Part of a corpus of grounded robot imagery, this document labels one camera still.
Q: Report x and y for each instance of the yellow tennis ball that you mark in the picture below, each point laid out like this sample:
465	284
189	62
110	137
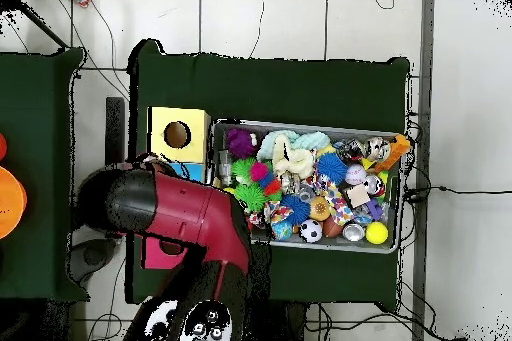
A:
376	233

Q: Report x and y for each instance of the black panel stand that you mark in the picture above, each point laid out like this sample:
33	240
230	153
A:
114	133

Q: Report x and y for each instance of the pink spiky ball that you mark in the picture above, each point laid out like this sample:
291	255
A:
258	172

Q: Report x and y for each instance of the purple spiky monster toy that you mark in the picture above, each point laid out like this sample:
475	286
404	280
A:
240	143

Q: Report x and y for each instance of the large orange round object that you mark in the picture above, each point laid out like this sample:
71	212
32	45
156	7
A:
12	201

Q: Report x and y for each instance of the cream fleece cloth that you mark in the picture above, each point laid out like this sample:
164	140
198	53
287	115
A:
296	161

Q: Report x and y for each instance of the small red round object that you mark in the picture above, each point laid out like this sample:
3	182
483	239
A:
2	147

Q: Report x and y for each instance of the green spiky ball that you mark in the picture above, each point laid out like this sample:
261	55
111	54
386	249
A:
252	196

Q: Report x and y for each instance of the metal mesh bin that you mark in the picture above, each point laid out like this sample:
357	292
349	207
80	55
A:
340	246

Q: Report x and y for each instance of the dark green table cloth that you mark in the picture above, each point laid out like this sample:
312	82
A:
36	117
280	89

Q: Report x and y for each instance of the large blue spiky ball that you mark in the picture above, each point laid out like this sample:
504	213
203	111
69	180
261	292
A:
331	168

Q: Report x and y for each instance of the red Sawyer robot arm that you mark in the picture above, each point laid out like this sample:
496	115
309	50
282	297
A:
200	213

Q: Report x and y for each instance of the black and white soccer ball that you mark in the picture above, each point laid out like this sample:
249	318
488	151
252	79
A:
310	231

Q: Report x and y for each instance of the white baseball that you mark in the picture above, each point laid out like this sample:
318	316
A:
355	174

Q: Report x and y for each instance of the wooden three-hole box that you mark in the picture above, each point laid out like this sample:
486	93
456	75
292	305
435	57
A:
180	149

